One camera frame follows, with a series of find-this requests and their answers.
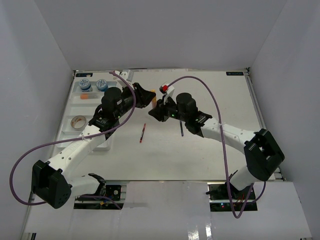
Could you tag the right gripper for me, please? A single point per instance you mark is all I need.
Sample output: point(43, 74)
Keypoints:
point(159, 111)

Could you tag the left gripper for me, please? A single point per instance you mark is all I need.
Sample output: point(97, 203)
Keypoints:
point(143, 97)

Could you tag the pink highlighter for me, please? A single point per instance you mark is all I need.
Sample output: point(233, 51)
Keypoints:
point(154, 102)

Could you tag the red gel pen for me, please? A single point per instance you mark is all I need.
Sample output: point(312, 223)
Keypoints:
point(142, 133)

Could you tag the blue cleaning gel jar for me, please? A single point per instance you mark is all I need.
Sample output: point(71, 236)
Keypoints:
point(85, 85)
point(102, 85)

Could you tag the orange capped highlighter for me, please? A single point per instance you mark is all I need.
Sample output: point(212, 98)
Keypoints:
point(88, 96)

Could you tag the large clear tape roll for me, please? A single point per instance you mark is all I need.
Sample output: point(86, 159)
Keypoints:
point(78, 122)

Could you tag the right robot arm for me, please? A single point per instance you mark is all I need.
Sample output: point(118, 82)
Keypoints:
point(236, 138)

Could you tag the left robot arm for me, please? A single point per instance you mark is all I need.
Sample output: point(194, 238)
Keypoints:
point(52, 180)

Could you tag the purple gel pen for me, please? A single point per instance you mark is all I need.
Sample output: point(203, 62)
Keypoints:
point(181, 128)

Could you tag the white compartment tray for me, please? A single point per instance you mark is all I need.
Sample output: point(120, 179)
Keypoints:
point(77, 107)

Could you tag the black logo sticker left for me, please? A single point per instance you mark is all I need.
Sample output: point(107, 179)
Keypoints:
point(83, 75)

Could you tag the black logo sticker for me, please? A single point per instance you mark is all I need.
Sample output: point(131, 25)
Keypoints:
point(234, 73)
point(83, 75)

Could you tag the black logo sticker right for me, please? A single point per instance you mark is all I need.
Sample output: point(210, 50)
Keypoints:
point(234, 73)

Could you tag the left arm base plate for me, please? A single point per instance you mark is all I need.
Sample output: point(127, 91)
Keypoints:
point(109, 197)

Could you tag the aluminium table rail right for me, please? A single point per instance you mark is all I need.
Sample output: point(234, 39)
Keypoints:
point(262, 120)

